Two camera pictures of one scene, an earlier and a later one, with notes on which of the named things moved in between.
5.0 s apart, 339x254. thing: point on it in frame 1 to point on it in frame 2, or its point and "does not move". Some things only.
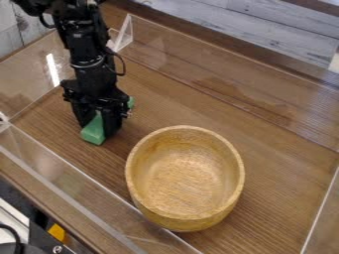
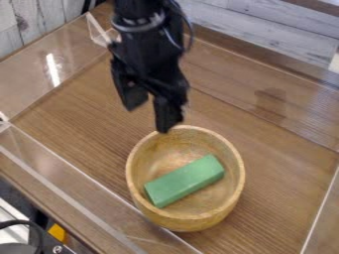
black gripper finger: (113, 120) to (167, 108)
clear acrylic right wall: (322, 240) does not move
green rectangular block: (94, 131) to (165, 188)
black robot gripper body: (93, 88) to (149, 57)
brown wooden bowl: (185, 175) does not move
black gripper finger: (85, 111) to (135, 93)
